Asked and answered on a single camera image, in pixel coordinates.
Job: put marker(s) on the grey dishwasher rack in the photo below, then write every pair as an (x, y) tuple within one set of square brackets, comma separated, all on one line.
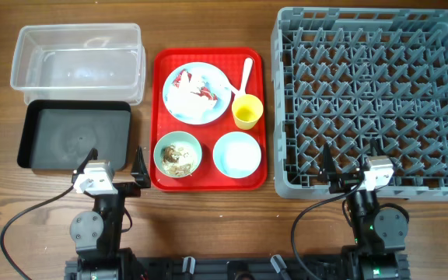
[(346, 77)]

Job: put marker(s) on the white plastic spoon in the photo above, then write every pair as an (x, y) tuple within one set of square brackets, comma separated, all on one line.
[(247, 66)]

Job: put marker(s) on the red snack wrapper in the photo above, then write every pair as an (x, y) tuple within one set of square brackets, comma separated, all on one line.
[(194, 84)]

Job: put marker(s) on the black plastic tray bin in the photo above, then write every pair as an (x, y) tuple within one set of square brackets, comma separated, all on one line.
[(59, 134)]

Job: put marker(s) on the red serving tray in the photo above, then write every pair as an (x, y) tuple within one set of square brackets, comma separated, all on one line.
[(216, 122)]

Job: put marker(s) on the clear plastic waste bin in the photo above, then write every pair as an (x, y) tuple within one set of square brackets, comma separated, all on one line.
[(96, 61)]

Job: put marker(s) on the white napkin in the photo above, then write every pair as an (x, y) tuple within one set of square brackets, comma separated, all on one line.
[(187, 104)]

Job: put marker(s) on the yellow plastic cup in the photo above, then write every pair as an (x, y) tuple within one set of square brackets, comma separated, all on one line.
[(247, 110)]

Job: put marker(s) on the small light blue bowl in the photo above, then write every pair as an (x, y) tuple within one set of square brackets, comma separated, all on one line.
[(237, 155)]

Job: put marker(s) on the green bowl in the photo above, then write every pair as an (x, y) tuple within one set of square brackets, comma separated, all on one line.
[(176, 137)]

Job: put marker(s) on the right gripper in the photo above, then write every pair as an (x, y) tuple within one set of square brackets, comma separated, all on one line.
[(328, 173)]

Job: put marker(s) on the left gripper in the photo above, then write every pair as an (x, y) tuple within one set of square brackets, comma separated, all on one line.
[(141, 178)]

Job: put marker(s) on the large light blue plate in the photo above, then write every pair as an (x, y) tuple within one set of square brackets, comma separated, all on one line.
[(214, 79)]

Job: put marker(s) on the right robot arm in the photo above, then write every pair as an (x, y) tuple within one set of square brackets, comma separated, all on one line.
[(379, 229)]

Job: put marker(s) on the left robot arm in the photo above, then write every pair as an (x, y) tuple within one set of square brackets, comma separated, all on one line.
[(97, 233)]

